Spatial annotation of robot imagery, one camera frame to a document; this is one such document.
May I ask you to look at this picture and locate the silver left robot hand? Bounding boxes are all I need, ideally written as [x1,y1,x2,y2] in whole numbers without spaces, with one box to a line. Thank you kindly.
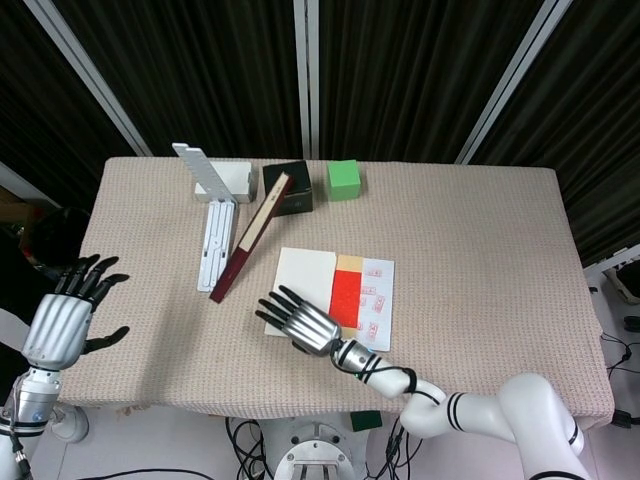
[22,254,131,371]

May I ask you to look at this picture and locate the white plastic folding bookstand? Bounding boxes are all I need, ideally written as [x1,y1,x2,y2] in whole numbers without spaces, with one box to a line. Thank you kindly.
[171,142,239,293]

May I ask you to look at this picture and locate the black pleated curtain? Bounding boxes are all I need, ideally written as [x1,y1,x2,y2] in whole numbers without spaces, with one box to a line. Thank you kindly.
[0,0,640,266]

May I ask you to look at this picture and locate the green cube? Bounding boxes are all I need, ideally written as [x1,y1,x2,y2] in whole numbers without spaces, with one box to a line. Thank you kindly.
[326,159,363,202]

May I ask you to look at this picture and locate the beige waffle tablecloth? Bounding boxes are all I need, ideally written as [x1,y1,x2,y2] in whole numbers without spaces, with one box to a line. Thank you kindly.
[58,157,615,431]

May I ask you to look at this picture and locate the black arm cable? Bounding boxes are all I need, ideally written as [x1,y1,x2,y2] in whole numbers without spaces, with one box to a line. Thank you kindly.
[349,357,446,406]

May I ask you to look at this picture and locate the black cardboard box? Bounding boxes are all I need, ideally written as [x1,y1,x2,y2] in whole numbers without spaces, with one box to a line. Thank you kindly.
[262,160,315,218]

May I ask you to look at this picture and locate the red and tan bookmark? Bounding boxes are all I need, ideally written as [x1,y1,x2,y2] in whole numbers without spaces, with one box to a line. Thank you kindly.
[327,254,364,331]

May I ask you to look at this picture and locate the white cardboard box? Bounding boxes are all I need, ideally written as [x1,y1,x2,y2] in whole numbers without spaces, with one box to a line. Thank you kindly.
[193,160,258,204]

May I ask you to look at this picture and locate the yellow cream Lexicon notebook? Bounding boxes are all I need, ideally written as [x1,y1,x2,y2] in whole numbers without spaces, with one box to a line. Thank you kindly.
[263,247,396,353]

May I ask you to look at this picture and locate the white robot torso base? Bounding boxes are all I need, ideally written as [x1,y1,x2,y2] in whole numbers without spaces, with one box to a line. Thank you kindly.
[274,417,374,480]

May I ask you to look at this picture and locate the white frame post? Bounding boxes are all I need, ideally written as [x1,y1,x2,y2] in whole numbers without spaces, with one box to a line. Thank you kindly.
[292,0,321,160]
[37,0,151,156]
[454,0,576,165]

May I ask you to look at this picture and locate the maroon hardcover book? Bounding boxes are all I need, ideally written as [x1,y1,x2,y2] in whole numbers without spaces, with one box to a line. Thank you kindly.
[208,172,295,304]

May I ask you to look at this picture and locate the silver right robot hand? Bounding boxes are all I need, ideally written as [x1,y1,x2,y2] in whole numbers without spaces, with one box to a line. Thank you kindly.
[254,284,346,359]

